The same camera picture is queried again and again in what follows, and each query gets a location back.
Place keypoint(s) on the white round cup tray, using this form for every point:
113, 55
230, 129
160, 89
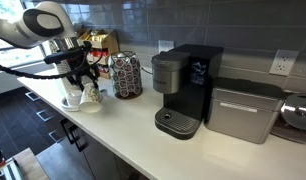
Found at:
67, 107

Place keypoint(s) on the chrome round lid appliance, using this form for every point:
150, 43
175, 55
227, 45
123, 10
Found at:
291, 124

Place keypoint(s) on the white wall power outlet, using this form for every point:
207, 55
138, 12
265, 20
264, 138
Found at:
283, 62

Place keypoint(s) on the front paper cup stack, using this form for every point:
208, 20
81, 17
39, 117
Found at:
62, 67

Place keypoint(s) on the silver countertop bin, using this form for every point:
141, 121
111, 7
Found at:
244, 109

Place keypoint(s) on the small white wall outlet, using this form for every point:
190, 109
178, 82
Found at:
164, 45

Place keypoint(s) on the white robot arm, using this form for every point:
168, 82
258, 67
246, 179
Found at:
49, 21

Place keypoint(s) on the black silver coffee machine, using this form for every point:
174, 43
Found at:
184, 75

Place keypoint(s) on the patterned white paper cup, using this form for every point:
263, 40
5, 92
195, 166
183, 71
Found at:
90, 99

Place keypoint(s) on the wire coffee pod carousel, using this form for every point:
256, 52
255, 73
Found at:
124, 69

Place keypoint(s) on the black cabinet drawers with handles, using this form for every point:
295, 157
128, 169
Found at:
76, 155

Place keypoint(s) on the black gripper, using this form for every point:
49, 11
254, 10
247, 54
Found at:
77, 60

